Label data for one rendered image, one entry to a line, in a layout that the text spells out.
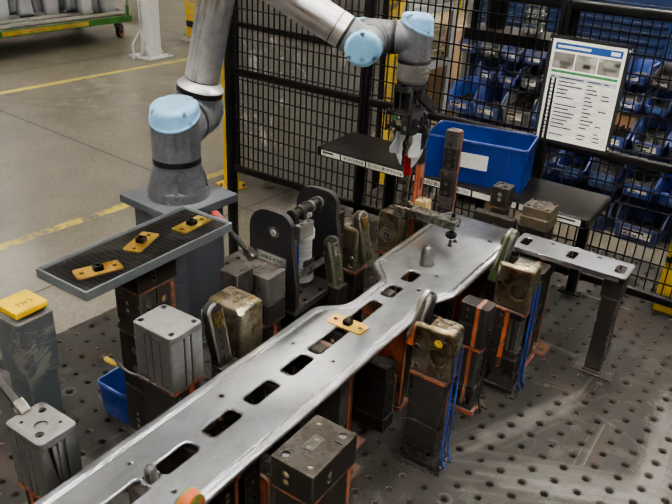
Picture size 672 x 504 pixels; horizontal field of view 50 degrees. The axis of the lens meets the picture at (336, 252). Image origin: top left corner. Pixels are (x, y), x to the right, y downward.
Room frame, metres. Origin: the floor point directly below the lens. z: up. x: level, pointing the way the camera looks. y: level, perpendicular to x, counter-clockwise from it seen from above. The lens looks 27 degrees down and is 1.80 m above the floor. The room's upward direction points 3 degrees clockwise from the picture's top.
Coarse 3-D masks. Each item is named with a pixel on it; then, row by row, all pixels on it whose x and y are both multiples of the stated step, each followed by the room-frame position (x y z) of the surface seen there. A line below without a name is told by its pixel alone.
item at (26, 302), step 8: (16, 296) 1.02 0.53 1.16; (24, 296) 1.02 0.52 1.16; (32, 296) 1.02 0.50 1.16; (40, 296) 1.02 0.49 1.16; (0, 304) 0.99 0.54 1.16; (8, 304) 0.99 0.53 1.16; (16, 304) 0.99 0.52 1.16; (24, 304) 0.99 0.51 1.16; (32, 304) 1.00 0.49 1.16; (40, 304) 1.00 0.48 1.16; (8, 312) 0.97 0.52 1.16; (16, 312) 0.97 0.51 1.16; (24, 312) 0.98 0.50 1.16; (32, 312) 0.99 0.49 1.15
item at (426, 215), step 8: (408, 208) 1.68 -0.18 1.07; (416, 208) 1.68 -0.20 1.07; (424, 208) 1.68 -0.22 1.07; (408, 216) 1.67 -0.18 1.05; (416, 216) 1.66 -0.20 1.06; (424, 216) 1.65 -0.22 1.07; (432, 216) 1.63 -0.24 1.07; (440, 216) 1.64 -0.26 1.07; (448, 216) 1.64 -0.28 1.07; (456, 216) 1.63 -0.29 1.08; (432, 224) 1.63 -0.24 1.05; (440, 224) 1.62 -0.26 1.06; (448, 224) 1.61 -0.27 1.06; (456, 224) 1.61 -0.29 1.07; (448, 232) 1.62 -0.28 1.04
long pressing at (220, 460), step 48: (432, 240) 1.65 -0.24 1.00; (480, 240) 1.66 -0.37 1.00; (384, 288) 1.39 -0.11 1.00; (432, 288) 1.40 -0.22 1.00; (288, 336) 1.18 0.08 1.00; (384, 336) 1.20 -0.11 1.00; (240, 384) 1.02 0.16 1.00; (288, 384) 1.03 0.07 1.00; (336, 384) 1.04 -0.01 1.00; (144, 432) 0.88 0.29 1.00; (192, 432) 0.89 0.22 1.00; (240, 432) 0.90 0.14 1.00; (288, 432) 0.91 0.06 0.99; (96, 480) 0.78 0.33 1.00; (192, 480) 0.79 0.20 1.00
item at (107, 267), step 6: (96, 264) 1.12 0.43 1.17; (102, 264) 1.12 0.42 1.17; (108, 264) 1.14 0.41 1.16; (114, 264) 1.14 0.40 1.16; (120, 264) 1.14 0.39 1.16; (78, 270) 1.11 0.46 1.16; (84, 270) 1.11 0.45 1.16; (90, 270) 1.11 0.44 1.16; (96, 270) 1.11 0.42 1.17; (102, 270) 1.12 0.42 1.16; (108, 270) 1.12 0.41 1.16; (114, 270) 1.12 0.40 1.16; (78, 276) 1.09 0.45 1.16; (84, 276) 1.09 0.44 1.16; (90, 276) 1.09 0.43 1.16
